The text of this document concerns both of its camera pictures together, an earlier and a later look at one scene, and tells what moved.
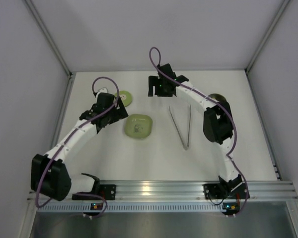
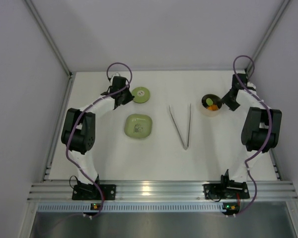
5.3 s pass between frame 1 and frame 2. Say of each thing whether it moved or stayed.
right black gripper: moved
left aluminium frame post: stayed
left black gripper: moved
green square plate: stayed
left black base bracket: stayed
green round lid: moved
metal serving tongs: stayed
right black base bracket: stayed
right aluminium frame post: stayed
